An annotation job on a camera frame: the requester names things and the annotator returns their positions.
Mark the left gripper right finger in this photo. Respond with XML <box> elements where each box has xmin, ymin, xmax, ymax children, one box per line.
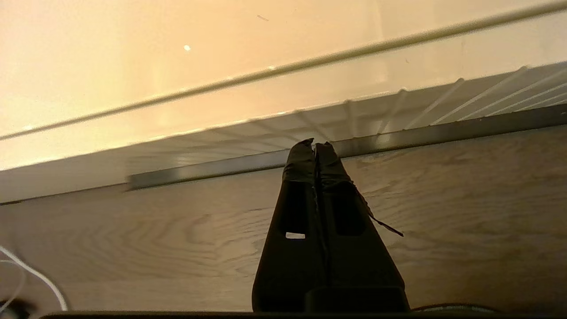
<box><xmin>314</xmin><ymin>141</ymin><xmax>411</xmax><ymax>312</ymax></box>

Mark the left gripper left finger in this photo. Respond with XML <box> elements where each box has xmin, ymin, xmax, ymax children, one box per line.
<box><xmin>252</xmin><ymin>138</ymin><xmax>329</xmax><ymax>312</ymax></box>

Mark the wooden cabinet drawer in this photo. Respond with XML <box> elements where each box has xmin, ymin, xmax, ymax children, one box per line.
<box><xmin>0</xmin><ymin>125</ymin><xmax>567</xmax><ymax>313</ymax></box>

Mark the metal drawer handle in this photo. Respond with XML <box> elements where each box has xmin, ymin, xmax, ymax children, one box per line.
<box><xmin>128</xmin><ymin>104</ymin><xmax>567</xmax><ymax>191</ymax></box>

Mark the white wire shelf rack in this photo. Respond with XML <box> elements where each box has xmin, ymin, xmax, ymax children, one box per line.
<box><xmin>0</xmin><ymin>0</ymin><xmax>567</xmax><ymax>205</ymax></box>

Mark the white cable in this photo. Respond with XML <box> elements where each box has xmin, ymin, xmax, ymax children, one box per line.
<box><xmin>0</xmin><ymin>246</ymin><xmax>68</xmax><ymax>311</ymax></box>

